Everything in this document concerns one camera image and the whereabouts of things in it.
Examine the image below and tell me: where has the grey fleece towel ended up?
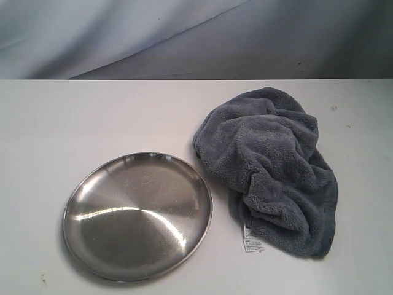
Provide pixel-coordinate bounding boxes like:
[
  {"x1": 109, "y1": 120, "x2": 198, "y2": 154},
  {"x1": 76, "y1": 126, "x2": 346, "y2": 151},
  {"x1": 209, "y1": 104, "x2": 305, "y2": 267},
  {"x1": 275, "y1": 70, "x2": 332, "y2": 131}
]
[{"x1": 192, "y1": 87, "x2": 338, "y2": 258}]

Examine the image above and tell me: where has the round stainless steel plate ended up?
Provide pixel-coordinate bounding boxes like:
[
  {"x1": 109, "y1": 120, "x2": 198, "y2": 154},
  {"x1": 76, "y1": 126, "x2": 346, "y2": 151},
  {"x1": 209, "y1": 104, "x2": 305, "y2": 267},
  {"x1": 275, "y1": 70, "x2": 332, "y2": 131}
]
[{"x1": 62, "y1": 152, "x2": 212, "y2": 282}]

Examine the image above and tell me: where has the white backdrop cloth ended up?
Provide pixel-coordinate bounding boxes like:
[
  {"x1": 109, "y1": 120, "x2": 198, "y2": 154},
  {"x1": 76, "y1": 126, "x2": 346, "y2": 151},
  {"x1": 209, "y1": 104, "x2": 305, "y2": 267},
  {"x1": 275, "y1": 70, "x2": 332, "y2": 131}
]
[{"x1": 0, "y1": 0, "x2": 255, "y2": 80}]

